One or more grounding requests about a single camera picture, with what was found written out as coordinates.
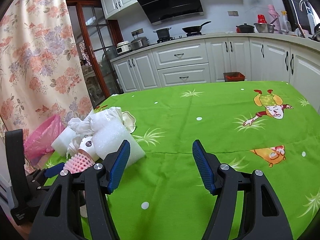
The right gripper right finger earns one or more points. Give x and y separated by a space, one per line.
263 216

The white paper cup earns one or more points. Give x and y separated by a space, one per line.
87 148

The pink lined trash bin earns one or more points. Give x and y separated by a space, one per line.
39 141

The red floor bin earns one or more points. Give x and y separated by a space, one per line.
233 77

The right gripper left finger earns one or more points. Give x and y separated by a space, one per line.
59 214

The floral curtain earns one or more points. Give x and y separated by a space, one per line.
41 74

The wooden glass door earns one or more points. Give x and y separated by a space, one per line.
96 40

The silver pressure cooker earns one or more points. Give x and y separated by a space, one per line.
139 42

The chrome faucet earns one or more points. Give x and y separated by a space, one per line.
305 4

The white foam block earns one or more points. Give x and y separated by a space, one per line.
67 143
109 138

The black casserole pot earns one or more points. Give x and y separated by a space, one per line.
245 28

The small pink foam net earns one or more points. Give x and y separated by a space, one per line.
78 163

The white lower cabinets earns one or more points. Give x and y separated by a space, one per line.
206 58

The black range hood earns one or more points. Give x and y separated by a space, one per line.
161 11

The white rice cooker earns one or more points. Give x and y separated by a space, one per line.
123 47

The steel bowl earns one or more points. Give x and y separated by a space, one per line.
264 28

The black stock pot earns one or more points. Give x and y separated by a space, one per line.
163 33

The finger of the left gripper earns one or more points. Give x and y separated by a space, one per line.
54 170

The white foam block left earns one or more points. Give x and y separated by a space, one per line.
67 143

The white crumpled plastic bag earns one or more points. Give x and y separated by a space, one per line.
96 121

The black frying pan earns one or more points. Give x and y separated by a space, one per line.
195 29

